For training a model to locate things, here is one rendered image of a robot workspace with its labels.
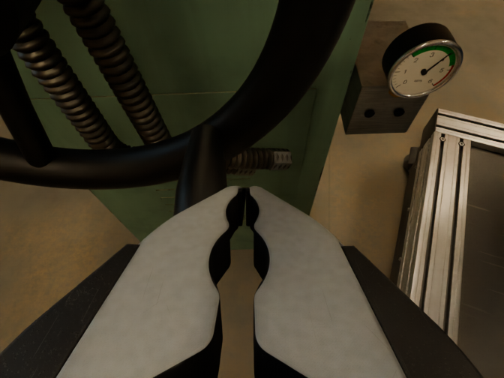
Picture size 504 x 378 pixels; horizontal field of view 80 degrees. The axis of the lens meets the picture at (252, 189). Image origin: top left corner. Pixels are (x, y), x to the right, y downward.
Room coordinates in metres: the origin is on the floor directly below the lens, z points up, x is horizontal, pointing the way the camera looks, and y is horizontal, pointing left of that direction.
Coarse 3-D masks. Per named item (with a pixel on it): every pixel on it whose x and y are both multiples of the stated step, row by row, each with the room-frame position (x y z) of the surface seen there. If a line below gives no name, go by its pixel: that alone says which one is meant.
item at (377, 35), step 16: (368, 32) 0.35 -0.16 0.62; (384, 32) 0.35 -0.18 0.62; (400, 32) 0.35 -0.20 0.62; (368, 48) 0.32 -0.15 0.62; (384, 48) 0.32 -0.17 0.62; (368, 64) 0.29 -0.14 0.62; (352, 80) 0.29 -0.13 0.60; (368, 80) 0.26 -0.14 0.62; (384, 80) 0.26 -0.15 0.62; (352, 96) 0.27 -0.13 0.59; (368, 96) 0.25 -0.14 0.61; (384, 96) 0.25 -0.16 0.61; (352, 112) 0.26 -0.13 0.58; (368, 112) 0.25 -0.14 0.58; (384, 112) 0.25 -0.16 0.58; (400, 112) 0.25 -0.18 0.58; (416, 112) 0.25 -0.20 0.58; (352, 128) 0.26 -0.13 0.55; (368, 128) 0.25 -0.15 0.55; (384, 128) 0.25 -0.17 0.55; (400, 128) 0.25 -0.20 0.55
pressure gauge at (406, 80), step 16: (416, 32) 0.24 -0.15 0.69; (432, 32) 0.24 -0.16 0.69; (448, 32) 0.24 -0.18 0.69; (400, 48) 0.24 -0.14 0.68; (416, 48) 0.23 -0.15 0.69; (432, 48) 0.23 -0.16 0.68; (448, 48) 0.23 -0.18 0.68; (384, 64) 0.24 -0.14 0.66; (400, 64) 0.23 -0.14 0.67; (416, 64) 0.23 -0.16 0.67; (432, 64) 0.23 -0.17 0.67; (448, 64) 0.23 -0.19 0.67; (400, 80) 0.23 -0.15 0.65; (416, 80) 0.23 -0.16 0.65; (432, 80) 0.23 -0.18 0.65; (448, 80) 0.22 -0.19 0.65; (400, 96) 0.22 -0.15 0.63; (416, 96) 0.22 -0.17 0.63
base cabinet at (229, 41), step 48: (48, 0) 0.30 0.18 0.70; (144, 0) 0.30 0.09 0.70; (192, 0) 0.30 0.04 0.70; (240, 0) 0.30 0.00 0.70; (144, 48) 0.30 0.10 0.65; (192, 48) 0.30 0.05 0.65; (240, 48) 0.30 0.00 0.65; (336, 48) 0.29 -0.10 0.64; (48, 96) 0.31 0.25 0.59; (96, 96) 0.30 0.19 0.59; (192, 96) 0.30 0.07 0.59; (336, 96) 0.29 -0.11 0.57; (288, 144) 0.29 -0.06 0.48; (96, 192) 0.31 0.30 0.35; (144, 192) 0.30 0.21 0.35; (288, 192) 0.29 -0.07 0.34; (240, 240) 0.30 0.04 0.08
